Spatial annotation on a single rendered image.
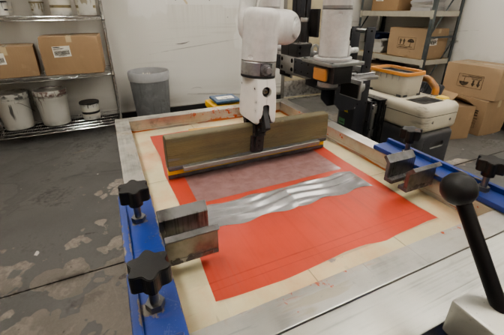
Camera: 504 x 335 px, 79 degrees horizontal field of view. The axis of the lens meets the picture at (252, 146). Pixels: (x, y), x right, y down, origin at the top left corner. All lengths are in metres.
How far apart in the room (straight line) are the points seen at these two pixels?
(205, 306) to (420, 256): 0.29
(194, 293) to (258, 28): 0.47
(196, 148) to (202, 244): 0.27
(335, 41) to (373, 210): 0.61
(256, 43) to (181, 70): 3.57
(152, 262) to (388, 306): 0.23
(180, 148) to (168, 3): 3.53
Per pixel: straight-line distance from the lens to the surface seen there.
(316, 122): 0.78
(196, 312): 0.43
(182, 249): 0.44
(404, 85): 1.61
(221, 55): 4.31
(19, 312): 1.95
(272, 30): 0.65
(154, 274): 0.33
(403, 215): 0.62
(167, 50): 4.12
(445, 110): 1.61
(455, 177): 0.30
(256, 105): 0.65
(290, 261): 0.48
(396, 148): 0.77
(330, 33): 1.06
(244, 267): 0.47
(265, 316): 0.37
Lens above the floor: 1.29
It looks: 24 degrees down
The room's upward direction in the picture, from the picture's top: straight up
